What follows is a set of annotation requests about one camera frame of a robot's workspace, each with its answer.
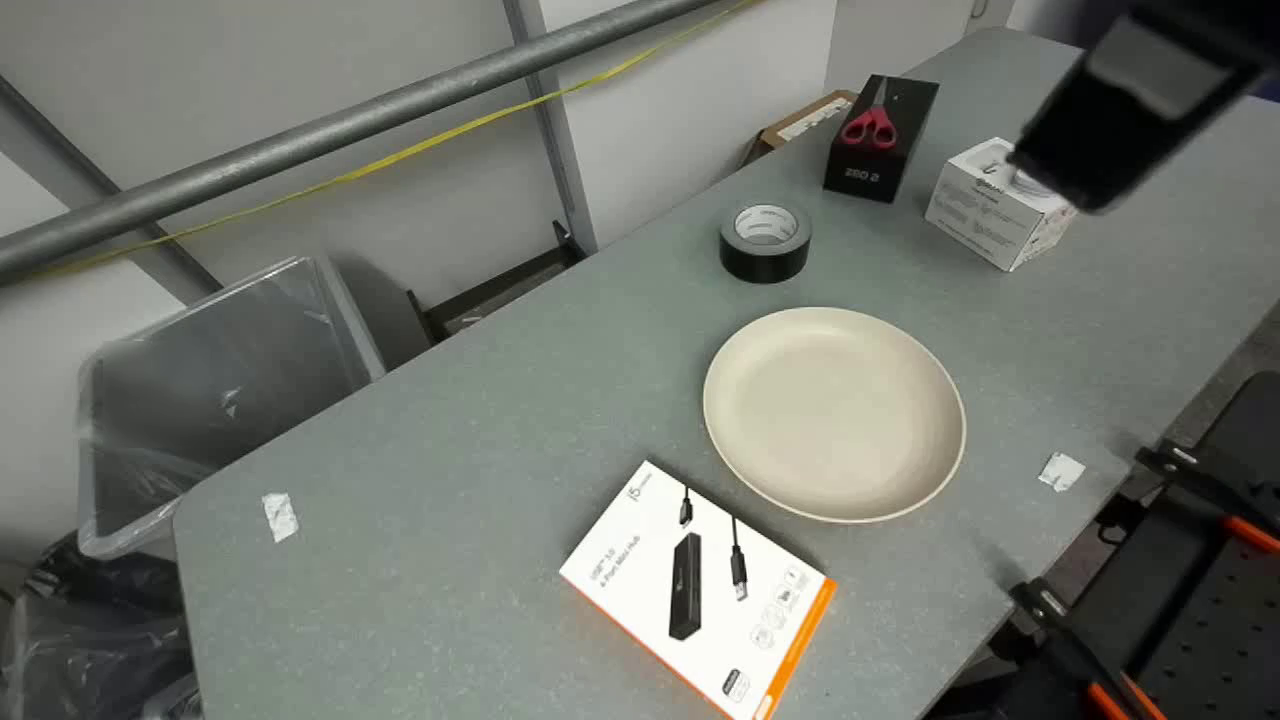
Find black masking tape roll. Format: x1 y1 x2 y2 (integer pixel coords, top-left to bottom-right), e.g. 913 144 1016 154
718 198 812 288

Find beige round plate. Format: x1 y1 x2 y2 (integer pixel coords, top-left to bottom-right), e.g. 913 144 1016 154
699 302 971 526

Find small white tape piece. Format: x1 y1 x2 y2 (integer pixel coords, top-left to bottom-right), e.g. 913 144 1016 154
1036 450 1089 496
260 487 304 548

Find white orange product box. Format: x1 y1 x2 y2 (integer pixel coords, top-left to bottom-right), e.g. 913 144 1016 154
557 455 839 720

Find brown framed board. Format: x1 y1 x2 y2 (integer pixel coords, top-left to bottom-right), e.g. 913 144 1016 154
749 86 862 160

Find red scissors on black box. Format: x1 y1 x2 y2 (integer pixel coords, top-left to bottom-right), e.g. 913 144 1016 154
821 71 946 206

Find white printed carton box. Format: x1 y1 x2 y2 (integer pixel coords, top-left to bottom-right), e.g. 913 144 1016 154
924 133 1080 274

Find grey diagonal metal pole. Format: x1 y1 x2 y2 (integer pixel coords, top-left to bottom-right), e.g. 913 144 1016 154
0 0 733 293

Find grey trash bin with liner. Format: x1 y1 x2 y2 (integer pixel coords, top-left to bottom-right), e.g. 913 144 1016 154
74 252 393 563

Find black orange clamp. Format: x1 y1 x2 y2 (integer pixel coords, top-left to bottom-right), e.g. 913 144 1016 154
1009 581 1171 720
1136 438 1280 559

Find black perforated board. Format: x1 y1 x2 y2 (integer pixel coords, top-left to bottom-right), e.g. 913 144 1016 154
1065 372 1280 720

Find black plastic bag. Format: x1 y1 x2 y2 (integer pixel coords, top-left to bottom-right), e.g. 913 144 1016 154
0 533 205 720

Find grey upright metal post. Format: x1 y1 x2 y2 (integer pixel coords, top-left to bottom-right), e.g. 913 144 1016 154
499 0 605 256

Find thin yellow cable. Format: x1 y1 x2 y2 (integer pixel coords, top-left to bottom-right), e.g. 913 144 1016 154
23 0 763 288

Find red handled scissors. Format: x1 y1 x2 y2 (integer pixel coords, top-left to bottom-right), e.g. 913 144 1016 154
836 76 904 150

